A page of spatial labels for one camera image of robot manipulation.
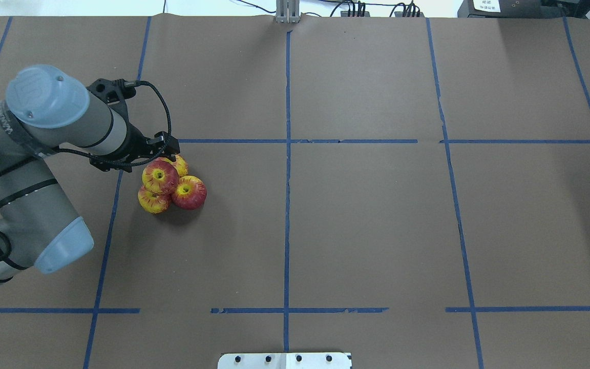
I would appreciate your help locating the red yellow apple back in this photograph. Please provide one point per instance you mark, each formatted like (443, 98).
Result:
(180, 165)

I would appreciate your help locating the black computer box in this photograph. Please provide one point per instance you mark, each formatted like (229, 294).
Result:
(500, 9)

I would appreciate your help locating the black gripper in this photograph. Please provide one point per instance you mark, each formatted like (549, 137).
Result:
(137, 142)

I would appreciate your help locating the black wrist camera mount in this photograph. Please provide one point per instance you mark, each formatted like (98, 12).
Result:
(113, 92)

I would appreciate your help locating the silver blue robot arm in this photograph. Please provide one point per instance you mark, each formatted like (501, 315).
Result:
(46, 112)

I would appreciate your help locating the lone red yellow apple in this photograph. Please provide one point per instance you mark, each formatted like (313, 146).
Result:
(160, 177)

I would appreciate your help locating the red yellow apple right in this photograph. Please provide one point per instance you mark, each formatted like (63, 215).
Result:
(190, 193)

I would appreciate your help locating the brown paper table cover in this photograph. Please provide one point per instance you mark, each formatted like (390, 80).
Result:
(413, 191)

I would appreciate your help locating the aluminium frame post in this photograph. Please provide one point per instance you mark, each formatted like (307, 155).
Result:
(288, 11)

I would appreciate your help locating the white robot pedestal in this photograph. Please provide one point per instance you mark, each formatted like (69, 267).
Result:
(286, 360)

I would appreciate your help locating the red yellow apple front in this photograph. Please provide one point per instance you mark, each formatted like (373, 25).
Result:
(152, 202)

